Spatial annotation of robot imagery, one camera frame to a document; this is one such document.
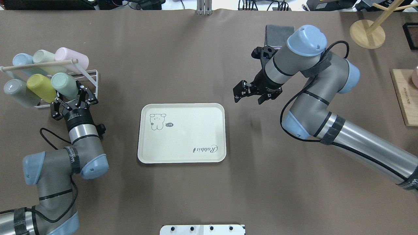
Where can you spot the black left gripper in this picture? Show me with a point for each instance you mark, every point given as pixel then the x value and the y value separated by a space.
pixel 77 118

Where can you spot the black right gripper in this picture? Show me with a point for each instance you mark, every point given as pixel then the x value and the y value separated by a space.
pixel 265 84

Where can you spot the green cup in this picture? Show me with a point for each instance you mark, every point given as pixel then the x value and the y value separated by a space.
pixel 65 85

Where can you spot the cream rabbit tray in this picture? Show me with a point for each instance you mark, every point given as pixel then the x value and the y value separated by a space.
pixel 182 133

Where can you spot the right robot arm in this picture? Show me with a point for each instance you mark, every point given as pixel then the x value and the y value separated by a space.
pixel 305 51

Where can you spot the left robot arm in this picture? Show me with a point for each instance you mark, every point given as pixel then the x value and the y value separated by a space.
pixel 52 171

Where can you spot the yellow cup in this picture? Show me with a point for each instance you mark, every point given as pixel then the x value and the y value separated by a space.
pixel 41 86

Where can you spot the grey cup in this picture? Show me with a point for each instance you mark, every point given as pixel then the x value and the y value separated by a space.
pixel 17 89

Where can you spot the cream cup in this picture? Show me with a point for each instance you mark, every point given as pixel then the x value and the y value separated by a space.
pixel 43 56

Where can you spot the light blue cup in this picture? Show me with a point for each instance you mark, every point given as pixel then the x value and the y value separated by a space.
pixel 25 59

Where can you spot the folded grey cloth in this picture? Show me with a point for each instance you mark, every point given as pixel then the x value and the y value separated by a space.
pixel 277 35

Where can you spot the wooden mug tree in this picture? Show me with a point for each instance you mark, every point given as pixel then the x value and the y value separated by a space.
pixel 369 34

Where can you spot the wooden cutting board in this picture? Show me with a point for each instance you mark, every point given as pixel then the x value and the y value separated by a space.
pixel 407 95

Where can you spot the white wire cup rack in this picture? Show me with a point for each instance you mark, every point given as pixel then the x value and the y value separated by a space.
pixel 91 76

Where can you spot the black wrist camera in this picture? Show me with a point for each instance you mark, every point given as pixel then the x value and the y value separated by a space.
pixel 262 53
pixel 101 129

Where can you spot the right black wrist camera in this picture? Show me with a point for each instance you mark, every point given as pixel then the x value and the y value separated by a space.
pixel 262 53

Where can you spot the aluminium frame post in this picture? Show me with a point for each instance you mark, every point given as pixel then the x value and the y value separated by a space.
pixel 204 7

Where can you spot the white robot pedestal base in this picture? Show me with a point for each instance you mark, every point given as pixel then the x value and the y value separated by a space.
pixel 216 229

